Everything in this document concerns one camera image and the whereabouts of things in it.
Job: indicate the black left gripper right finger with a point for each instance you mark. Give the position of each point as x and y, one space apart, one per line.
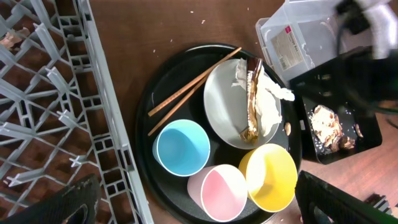
321 202

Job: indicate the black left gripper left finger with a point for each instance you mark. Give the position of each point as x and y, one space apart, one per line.
76 203

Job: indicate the yellow plastic bowl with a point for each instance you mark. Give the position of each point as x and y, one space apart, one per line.
271 177

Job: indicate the brown gold snack wrapper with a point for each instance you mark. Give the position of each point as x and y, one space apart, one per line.
253 68

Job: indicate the pink plastic cup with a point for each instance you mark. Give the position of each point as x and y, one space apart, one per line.
220 191

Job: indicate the white paper napkin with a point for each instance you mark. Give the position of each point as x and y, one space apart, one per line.
268 92

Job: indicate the light blue plastic cup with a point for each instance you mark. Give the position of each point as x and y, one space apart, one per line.
182 148

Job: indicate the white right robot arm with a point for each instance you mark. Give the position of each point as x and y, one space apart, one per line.
369 75

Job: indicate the grey plastic dishwasher rack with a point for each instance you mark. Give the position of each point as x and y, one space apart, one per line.
60 119

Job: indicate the black rectangular food-waste tray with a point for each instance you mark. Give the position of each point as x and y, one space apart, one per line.
320 86

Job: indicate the clear plastic waste bin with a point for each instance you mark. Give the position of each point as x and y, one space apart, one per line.
299 36

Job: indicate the pile of food scraps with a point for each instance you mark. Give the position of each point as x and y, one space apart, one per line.
329 131

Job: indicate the round black tray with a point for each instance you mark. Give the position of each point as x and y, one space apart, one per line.
168 189

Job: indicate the grey round plate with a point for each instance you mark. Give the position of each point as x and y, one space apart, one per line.
226 109

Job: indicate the lower wooden chopstick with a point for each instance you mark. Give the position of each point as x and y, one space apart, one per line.
176 107

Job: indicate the wooden chopstick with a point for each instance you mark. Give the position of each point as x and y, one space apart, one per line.
176 107
191 83

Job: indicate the upper wooden chopstick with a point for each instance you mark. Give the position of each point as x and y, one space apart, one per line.
191 83

